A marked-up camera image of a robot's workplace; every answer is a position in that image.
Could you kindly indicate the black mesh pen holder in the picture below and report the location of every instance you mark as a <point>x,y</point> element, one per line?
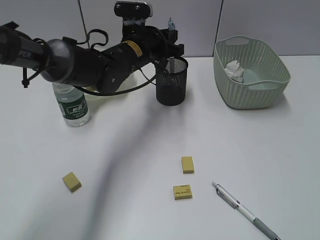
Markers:
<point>171,81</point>

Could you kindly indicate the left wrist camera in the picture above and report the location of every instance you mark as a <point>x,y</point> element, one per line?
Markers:
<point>131,9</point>

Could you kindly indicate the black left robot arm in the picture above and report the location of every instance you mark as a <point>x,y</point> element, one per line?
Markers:
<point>64,61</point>

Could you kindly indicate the pale green wavy glass plate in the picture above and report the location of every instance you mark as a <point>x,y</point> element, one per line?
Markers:
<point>129,83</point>

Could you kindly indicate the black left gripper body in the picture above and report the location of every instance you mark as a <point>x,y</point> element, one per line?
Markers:
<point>142,44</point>

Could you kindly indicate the yellow eraser with red print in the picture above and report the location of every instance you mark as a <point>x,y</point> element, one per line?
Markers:
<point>182,192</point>

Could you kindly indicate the white waste paper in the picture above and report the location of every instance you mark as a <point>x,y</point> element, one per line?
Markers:
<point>235,71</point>

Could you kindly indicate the grey white mechanical pen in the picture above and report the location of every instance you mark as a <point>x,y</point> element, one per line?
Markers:
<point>235,204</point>

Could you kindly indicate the green woven plastic basket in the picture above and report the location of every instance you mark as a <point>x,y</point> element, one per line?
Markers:
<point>264,79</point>

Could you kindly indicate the clear water bottle green label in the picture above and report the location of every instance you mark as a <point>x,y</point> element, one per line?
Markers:
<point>72,103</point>

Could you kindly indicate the blue white ballpoint pen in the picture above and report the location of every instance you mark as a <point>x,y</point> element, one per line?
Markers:
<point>170,25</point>

